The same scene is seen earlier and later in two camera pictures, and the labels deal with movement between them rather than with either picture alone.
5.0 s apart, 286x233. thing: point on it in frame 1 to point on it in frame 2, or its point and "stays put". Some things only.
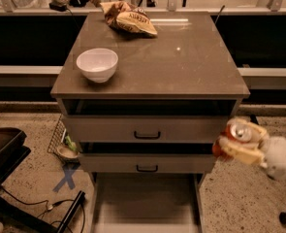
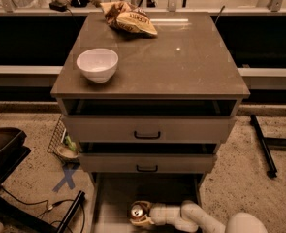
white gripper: x=279 y=158 to x=157 y=215
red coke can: x=237 y=132 to x=137 y=210
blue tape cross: x=68 y=178 stays put
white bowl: x=98 y=64 stays put
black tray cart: x=6 y=150 stays put
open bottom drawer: x=146 y=202 stays put
